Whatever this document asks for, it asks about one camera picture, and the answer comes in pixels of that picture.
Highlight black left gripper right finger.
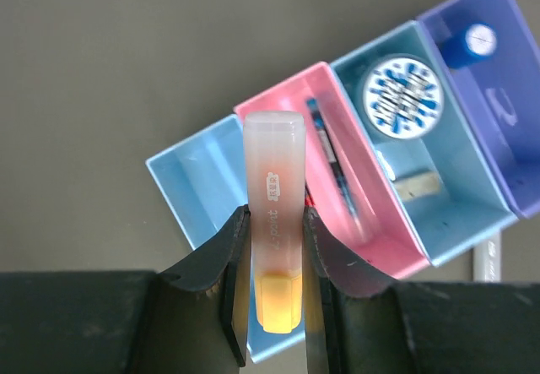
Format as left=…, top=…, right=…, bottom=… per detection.
left=303, top=208, right=539, bottom=373

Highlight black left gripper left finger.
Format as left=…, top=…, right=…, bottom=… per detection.
left=1, top=206, right=251, bottom=373

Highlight red pen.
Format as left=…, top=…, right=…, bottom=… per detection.
left=305, top=184, right=316, bottom=208

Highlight pink drawer bin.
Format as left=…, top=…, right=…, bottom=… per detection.
left=234, top=62, right=429, bottom=279

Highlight small beige eraser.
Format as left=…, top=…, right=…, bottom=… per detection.
left=393, top=171, right=440, bottom=202

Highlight orange pink highlighter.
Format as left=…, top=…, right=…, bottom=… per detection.
left=243, top=111, right=305, bottom=334

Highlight light blue drawer bin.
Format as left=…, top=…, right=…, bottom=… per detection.
left=147, top=116, right=304, bottom=362

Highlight blue pen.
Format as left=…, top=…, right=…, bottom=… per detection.
left=305, top=97, right=372, bottom=244

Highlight round blue tape tin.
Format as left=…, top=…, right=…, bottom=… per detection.
left=355, top=54, right=445, bottom=140

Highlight purple drawer bin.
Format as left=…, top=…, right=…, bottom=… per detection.
left=418, top=0, right=539, bottom=218

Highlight grey blue glue bottle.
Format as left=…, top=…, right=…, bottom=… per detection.
left=440, top=23, right=498, bottom=69

